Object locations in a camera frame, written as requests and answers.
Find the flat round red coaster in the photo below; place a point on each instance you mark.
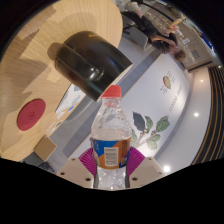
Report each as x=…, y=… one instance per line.
x=31, y=115

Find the round ceiling lights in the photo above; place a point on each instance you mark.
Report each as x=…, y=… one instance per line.
x=196, y=114

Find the small blue white card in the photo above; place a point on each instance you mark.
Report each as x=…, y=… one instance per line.
x=66, y=111

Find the person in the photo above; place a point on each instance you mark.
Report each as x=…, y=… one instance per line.
x=160, y=41

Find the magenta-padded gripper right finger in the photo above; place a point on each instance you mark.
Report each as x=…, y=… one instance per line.
x=148, y=170

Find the small round wooden table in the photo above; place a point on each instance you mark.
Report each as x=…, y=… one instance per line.
x=177, y=22

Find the coffee branch wall mural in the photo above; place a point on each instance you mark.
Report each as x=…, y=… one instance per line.
x=150, y=96

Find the clear red-capped drink bottle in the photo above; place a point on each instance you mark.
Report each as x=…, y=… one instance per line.
x=111, y=133

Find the black mug white inside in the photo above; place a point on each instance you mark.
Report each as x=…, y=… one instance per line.
x=90, y=60

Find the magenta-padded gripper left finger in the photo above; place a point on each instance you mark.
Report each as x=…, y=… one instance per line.
x=75, y=170

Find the white paper grey print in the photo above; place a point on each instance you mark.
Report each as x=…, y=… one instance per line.
x=71, y=98

